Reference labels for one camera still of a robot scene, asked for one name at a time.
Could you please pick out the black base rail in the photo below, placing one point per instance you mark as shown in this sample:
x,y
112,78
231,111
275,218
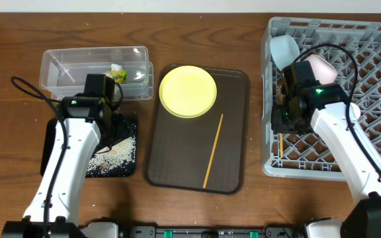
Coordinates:
x,y
210,232

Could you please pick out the black food waste tray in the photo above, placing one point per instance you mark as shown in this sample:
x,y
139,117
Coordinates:
x,y
119,158

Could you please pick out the spilled rice pile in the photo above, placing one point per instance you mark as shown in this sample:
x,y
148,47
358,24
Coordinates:
x,y
120,161

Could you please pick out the small white green cup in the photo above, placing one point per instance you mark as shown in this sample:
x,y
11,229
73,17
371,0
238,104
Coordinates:
x,y
356,110

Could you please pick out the white rice bowl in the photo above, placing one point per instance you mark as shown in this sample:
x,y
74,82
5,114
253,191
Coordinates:
x,y
323,71

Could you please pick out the green yellow snack wrapper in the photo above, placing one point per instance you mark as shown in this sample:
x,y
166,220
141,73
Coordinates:
x,y
117,76

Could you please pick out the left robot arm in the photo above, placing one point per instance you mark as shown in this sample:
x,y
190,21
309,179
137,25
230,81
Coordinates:
x,y
84,126

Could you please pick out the wooden chopstick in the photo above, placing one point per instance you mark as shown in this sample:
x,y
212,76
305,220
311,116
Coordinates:
x,y
280,102
213,152

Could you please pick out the clear plastic waste bin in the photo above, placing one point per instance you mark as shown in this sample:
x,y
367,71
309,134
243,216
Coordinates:
x,y
64,71

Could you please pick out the light blue bowl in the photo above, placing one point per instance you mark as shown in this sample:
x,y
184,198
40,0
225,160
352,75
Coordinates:
x,y
284,50

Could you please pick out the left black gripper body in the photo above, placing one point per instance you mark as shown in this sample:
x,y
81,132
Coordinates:
x,y
110,133

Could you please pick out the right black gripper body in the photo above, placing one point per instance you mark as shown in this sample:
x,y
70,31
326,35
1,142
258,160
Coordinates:
x,y
284,121

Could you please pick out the yellow round plate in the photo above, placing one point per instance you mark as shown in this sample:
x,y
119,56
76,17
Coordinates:
x,y
188,91

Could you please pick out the white napkin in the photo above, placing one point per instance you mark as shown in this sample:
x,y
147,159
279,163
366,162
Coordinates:
x,y
116,67

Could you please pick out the brown plastic serving tray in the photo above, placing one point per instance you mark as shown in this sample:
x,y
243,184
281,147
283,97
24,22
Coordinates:
x,y
179,149

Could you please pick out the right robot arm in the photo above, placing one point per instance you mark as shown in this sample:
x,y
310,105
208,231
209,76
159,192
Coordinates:
x,y
326,111

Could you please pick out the grey dishwasher rack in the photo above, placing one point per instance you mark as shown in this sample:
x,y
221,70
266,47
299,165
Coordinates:
x,y
307,156

